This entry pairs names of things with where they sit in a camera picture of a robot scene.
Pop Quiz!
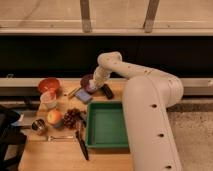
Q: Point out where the black rectangular object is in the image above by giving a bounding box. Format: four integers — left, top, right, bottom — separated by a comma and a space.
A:
101, 84, 114, 99

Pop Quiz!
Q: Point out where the black chair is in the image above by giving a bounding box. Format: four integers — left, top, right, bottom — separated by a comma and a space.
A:
0, 105, 26, 171

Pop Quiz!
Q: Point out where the black handled knife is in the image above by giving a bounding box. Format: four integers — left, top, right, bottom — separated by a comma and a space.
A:
75, 121, 89, 161

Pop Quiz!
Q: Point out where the wooden stick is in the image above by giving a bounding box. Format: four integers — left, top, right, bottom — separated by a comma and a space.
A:
67, 87, 81, 98

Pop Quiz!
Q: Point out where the peach apple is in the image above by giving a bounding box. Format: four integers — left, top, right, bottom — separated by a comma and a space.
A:
47, 109, 62, 126

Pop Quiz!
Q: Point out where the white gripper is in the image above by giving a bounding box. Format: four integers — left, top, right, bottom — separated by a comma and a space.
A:
93, 66, 109, 88

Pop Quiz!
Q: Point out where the metal cup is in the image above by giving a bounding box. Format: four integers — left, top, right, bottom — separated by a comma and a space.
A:
32, 119, 47, 135

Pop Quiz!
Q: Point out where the red plastic bowl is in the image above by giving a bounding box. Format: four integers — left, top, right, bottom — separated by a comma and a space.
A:
38, 77, 60, 93

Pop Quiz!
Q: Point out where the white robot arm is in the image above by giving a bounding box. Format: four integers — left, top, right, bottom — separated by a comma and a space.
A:
93, 52, 184, 171

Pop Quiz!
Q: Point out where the blue sponge block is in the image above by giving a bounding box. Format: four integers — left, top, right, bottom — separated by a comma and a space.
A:
75, 89, 92, 104

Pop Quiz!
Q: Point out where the brown pine cone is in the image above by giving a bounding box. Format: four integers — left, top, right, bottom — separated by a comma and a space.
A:
64, 108, 80, 129

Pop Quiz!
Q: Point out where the green plastic tray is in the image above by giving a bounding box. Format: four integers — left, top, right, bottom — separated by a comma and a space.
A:
85, 101, 128, 148

